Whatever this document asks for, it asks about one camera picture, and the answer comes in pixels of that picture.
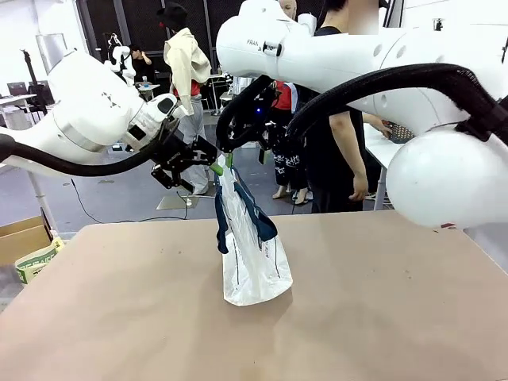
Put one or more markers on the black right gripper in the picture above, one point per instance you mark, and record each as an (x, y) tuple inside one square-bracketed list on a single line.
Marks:
[(258, 111)]

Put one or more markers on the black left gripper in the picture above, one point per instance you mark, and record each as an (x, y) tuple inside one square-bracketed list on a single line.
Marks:
[(172, 148)]

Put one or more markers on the person's left forearm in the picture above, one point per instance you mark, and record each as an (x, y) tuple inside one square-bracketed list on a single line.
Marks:
[(371, 118)]

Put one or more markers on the person's right forearm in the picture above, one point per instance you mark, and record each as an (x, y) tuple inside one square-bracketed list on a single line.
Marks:
[(345, 143)]

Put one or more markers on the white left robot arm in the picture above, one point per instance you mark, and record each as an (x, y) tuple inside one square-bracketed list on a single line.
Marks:
[(91, 103)]

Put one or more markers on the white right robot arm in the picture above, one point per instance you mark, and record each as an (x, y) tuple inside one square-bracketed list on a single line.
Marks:
[(337, 59)]

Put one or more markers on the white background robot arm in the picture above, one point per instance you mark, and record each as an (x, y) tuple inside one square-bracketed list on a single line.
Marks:
[(121, 53)]

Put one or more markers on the person's right hand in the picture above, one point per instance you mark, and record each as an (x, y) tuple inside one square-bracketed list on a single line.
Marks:
[(359, 188)]

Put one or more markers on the person's left hand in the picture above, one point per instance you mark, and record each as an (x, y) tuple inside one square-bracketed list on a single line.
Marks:
[(383, 128)]

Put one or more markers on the metal floor plate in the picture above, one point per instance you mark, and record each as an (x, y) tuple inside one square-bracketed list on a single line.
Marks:
[(170, 203)]

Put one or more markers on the bystander in red shirt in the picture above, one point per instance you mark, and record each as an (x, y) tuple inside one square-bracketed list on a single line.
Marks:
[(283, 99)]

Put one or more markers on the person in black t-shirt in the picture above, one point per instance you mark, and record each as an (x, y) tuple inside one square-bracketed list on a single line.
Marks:
[(325, 158)]

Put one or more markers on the mannequin with cream jacket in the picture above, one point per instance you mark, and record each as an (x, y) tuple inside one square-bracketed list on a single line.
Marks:
[(184, 59)]

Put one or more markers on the bystander in black clothes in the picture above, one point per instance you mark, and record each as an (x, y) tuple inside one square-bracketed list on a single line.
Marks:
[(141, 65)]

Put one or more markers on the white side table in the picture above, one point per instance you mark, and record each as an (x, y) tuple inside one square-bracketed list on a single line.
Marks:
[(377, 148)]

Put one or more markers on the white desk with round leg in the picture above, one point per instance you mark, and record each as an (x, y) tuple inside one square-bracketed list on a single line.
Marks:
[(39, 194)]

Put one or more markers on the bald mannequin head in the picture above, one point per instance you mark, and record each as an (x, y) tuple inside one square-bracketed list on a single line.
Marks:
[(288, 8)]

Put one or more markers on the black tripod stand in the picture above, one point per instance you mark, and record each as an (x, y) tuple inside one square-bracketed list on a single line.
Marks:
[(31, 79)]

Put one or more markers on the green and white paper sack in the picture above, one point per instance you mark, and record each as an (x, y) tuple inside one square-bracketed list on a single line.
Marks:
[(37, 262)]

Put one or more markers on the grey framed panel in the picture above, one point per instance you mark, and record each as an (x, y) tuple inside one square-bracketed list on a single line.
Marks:
[(49, 49)]

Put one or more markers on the cardboard box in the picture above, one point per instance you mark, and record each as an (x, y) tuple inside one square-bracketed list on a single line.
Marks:
[(20, 242)]

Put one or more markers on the dark laptop screen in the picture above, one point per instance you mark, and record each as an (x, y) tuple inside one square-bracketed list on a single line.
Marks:
[(16, 89)]

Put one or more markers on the small camera on pole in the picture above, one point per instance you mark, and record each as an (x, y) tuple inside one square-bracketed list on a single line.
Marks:
[(438, 24)]

